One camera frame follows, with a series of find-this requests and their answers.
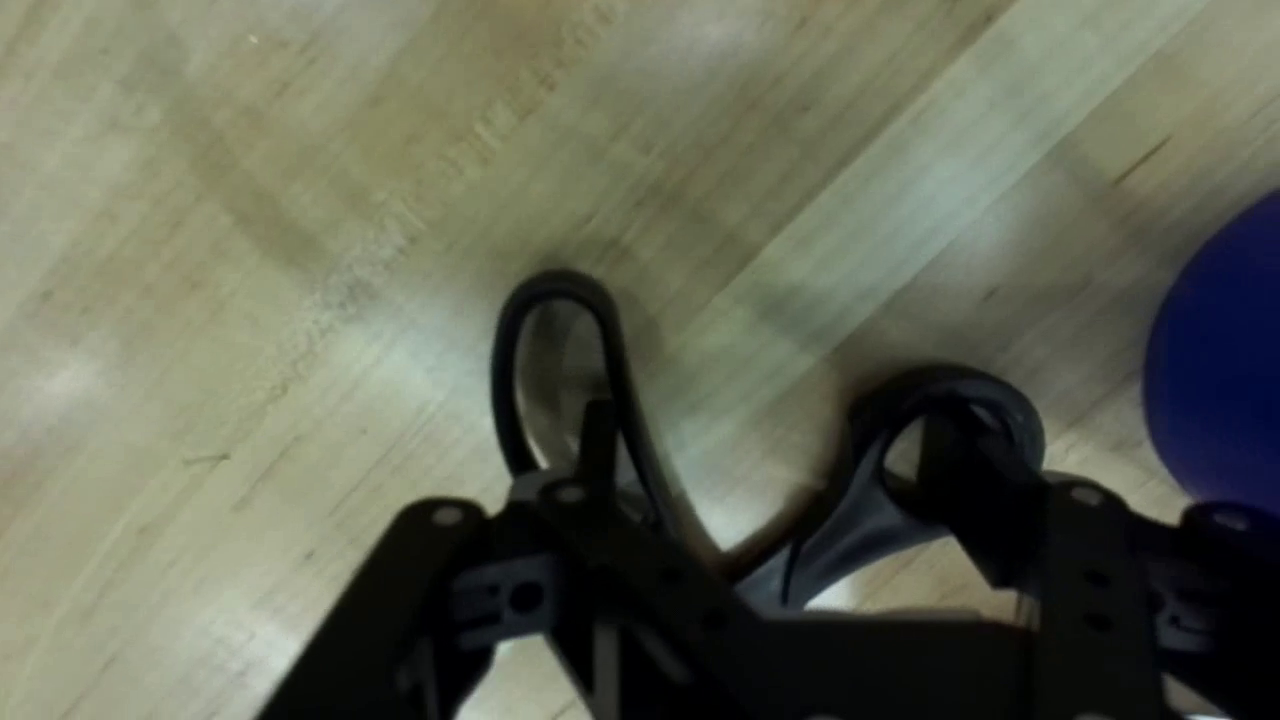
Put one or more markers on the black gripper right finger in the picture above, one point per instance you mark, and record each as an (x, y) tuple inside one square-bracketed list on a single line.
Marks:
[(1121, 601)]

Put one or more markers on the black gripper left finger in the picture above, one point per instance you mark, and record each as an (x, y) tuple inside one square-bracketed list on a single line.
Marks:
[(532, 615)]

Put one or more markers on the blue plastic cup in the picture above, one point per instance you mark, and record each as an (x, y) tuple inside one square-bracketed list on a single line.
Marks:
[(1226, 373)]

